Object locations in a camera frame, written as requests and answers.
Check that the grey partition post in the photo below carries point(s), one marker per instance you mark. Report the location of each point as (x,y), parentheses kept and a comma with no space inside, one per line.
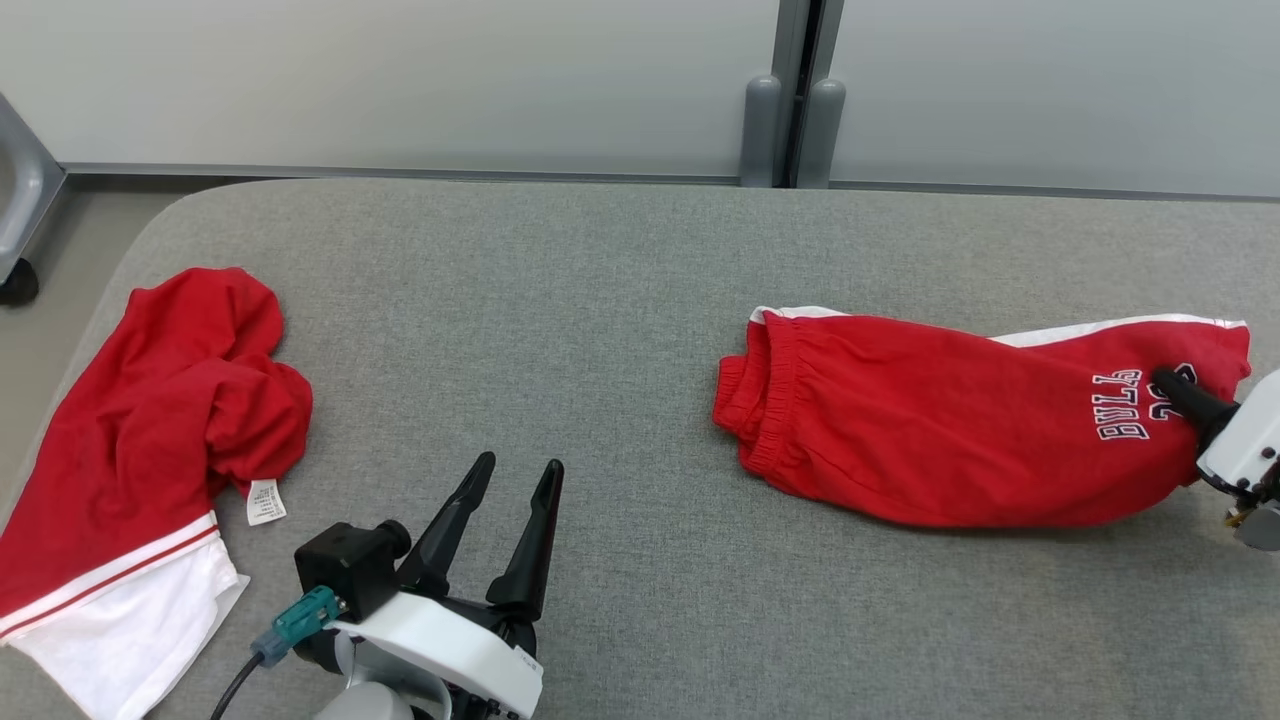
(808,40)

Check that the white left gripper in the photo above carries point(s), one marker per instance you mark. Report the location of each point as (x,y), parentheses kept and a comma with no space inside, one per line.
(450,640)

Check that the red Bulls shorts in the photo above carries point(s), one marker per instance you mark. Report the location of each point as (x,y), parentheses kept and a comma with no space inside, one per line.
(930,420)

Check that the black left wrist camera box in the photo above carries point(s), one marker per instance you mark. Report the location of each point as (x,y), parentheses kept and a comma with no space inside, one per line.
(345,565)

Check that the teal left camera connector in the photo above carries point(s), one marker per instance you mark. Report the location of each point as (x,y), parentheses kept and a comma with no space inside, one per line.
(300,620)

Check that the grey rounded post foot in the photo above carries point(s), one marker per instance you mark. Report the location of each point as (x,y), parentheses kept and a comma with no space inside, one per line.
(821,135)
(760,130)

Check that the red and white t-shirt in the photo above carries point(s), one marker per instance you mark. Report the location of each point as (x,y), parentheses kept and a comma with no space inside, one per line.
(140,430)

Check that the grey wall base rail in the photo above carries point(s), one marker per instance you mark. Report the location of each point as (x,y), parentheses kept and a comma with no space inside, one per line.
(400,173)
(1050,190)

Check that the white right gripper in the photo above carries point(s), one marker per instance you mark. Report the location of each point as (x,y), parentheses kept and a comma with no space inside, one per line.
(1250,445)

